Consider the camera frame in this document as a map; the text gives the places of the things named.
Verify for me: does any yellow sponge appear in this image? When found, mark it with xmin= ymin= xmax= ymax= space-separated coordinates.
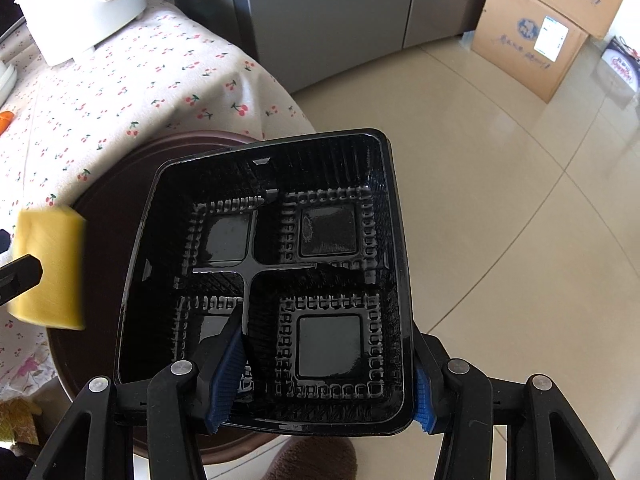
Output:
xmin=7 ymin=205 xmax=87 ymax=331

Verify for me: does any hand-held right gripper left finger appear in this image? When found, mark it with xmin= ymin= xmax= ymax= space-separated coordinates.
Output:
xmin=30 ymin=310 xmax=248 ymax=480

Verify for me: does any white electric pot with handle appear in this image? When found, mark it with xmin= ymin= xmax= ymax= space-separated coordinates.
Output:
xmin=14 ymin=0 xmax=221 ymax=67

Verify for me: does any brown fuzzy slipper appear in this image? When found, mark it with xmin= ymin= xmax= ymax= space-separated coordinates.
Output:
xmin=260 ymin=437 xmax=358 ymax=480

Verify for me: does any round blue white container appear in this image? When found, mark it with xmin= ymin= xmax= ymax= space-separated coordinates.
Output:
xmin=600 ymin=37 xmax=640 ymax=106

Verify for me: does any large cardboard box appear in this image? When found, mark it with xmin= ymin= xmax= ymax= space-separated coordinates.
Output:
xmin=472 ymin=0 xmax=588 ymax=103

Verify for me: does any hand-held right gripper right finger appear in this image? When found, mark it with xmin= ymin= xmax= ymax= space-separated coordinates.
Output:
xmin=414 ymin=325 xmax=616 ymax=480

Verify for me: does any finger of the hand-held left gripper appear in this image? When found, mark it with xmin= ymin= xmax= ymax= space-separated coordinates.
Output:
xmin=0 ymin=254 xmax=43 ymax=306

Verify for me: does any black plastic compartment tray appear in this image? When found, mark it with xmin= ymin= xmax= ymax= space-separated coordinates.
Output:
xmin=114 ymin=129 xmax=418 ymax=436

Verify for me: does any cherry print tablecloth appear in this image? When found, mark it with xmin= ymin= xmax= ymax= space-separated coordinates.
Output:
xmin=0 ymin=0 xmax=313 ymax=401

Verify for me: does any grey refrigerator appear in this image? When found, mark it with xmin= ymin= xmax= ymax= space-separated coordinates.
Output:
xmin=172 ymin=0 xmax=516 ymax=93

